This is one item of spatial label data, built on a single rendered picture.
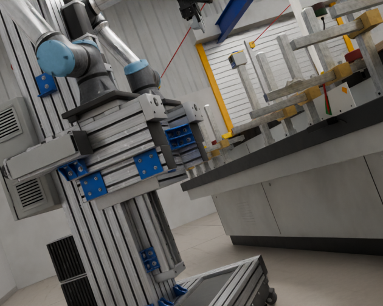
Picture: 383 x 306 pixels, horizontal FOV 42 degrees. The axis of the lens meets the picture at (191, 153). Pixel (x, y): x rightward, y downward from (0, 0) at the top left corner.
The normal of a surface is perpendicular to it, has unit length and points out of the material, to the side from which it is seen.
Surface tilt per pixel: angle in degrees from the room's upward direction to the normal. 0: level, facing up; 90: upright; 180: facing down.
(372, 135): 90
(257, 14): 90
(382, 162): 90
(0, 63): 90
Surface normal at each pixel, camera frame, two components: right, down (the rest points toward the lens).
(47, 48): -0.31, 0.18
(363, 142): -0.91, 0.33
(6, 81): 0.19, -0.14
